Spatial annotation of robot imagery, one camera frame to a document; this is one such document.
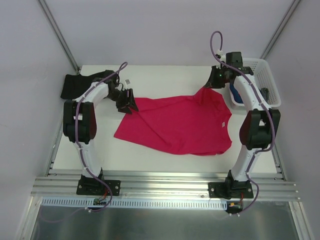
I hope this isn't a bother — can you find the pink t shirt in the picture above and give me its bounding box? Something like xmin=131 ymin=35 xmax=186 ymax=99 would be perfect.
xmin=114 ymin=87 xmax=232 ymax=156

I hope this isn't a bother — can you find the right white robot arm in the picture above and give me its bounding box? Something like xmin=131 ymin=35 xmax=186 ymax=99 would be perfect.
xmin=205 ymin=51 xmax=281 ymax=198

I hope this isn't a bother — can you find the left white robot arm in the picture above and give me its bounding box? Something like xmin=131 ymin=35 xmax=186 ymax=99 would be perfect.
xmin=63 ymin=79 xmax=139 ymax=194

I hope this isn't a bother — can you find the blue t shirt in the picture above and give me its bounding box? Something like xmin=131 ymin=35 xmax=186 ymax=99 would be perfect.
xmin=229 ymin=84 xmax=243 ymax=104

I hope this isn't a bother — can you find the white plastic basket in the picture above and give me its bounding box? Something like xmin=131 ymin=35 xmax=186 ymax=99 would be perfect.
xmin=229 ymin=58 xmax=282 ymax=110

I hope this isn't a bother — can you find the grey t shirt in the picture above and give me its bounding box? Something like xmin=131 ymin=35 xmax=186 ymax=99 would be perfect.
xmin=259 ymin=87 xmax=270 ymax=103

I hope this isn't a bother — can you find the black folded t shirt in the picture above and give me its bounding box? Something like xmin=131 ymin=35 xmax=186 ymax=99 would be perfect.
xmin=60 ymin=70 xmax=114 ymax=100

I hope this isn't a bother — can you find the left corner aluminium profile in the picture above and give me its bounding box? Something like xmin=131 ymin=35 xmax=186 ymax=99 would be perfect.
xmin=37 ymin=0 xmax=81 ymax=73

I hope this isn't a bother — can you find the corner aluminium profile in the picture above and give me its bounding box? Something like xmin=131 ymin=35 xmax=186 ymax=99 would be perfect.
xmin=37 ymin=0 xmax=81 ymax=73
xmin=260 ymin=0 xmax=302 ymax=60

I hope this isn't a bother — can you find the right corner aluminium profile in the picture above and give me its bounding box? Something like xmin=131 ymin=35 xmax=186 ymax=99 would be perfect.
xmin=260 ymin=0 xmax=302 ymax=60

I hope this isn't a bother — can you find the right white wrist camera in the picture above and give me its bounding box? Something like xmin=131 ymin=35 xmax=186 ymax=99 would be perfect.
xmin=214 ymin=49 xmax=226 ymax=63

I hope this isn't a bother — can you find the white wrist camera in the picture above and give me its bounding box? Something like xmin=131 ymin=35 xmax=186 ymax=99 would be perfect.
xmin=123 ymin=79 xmax=131 ymax=89
xmin=214 ymin=49 xmax=226 ymax=63

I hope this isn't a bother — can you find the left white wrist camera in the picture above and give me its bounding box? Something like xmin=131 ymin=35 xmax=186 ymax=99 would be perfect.
xmin=123 ymin=79 xmax=131 ymax=89

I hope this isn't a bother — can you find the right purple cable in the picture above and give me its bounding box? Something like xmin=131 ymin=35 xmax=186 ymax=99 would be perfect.
xmin=209 ymin=30 xmax=277 ymax=218

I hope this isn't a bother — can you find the purple cable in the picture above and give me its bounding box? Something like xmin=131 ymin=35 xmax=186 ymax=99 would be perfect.
xmin=209 ymin=30 xmax=277 ymax=218
xmin=74 ymin=61 xmax=129 ymax=214

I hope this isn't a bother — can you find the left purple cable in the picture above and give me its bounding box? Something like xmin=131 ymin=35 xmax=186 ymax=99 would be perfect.
xmin=74 ymin=61 xmax=129 ymax=214

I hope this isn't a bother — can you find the aluminium mounting rail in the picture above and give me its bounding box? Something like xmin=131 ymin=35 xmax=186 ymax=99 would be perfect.
xmin=31 ymin=169 xmax=302 ymax=202

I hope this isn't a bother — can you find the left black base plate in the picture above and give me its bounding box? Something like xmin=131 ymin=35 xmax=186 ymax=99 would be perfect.
xmin=76 ymin=178 xmax=121 ymax=196

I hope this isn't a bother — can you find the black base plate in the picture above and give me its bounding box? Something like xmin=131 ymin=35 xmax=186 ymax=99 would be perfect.
xmin=76 ymin=178 xmax=121 ymax=196
xmin=208 ymin=181 xmax=254 ymax=200

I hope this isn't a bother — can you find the left table edge rail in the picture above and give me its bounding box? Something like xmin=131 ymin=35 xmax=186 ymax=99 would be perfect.
xmin=44 ymin=120 xmax=63 ymax=177

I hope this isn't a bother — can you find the white slotted cable duct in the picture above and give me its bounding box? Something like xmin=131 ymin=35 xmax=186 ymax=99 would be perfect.
xmin=41 ymin=197 xmax=227 ymax=211

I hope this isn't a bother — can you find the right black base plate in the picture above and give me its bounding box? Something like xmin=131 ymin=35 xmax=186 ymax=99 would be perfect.
xmin=208 ymin=181 xmax=254 ymax=200

